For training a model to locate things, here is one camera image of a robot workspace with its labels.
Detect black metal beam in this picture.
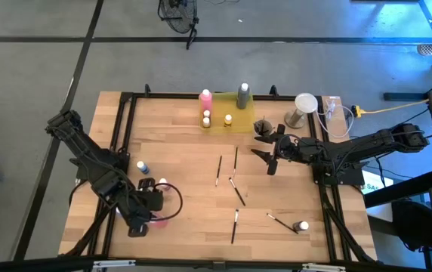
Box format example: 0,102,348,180
363,168,432,209
383,71,432,102

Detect thin dark paintbrush silver ferrule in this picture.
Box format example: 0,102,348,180
266,212,299,235

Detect beige plastic cup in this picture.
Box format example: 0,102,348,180
252,118,276,144

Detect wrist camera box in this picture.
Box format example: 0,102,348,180
287,138,308,160
146,190,164,212

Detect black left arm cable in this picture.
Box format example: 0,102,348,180
151,182,184,222

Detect angled bristle paintbrush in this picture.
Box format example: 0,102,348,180
228,177,247,207

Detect white dome table lamp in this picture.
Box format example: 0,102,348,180
284,92,319,130

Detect black table frame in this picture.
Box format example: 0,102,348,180
59,83,378,272

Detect yellow translucent plastic bin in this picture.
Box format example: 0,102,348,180
198,91,257,134

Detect green white sign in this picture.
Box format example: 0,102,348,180
362,169,394,196

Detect black office chair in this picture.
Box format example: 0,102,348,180
391,199,432,252

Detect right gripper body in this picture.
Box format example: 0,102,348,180
266,123,304,177

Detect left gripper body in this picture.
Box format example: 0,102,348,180
125,178,157,238

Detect large pink paint bottle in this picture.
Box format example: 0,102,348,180
199,88,213,113

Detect silver frame bracket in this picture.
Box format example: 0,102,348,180
92,259,137,270
301,263,347,272

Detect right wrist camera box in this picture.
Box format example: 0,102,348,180
287,138,308,160

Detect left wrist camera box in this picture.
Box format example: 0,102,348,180
146,190,164,212

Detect large grey paint bottle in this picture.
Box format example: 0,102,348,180
236,82,251,110

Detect large red paint bottle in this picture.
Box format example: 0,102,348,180
148,213,170,229

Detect yellow hanging power cord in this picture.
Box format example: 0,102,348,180
353,98,430,116

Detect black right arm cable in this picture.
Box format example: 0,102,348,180
275,134,301,160

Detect black floor fan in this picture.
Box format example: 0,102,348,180
157,0,200,51

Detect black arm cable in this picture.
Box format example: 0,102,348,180
151,182,184,222
275,134,301,160

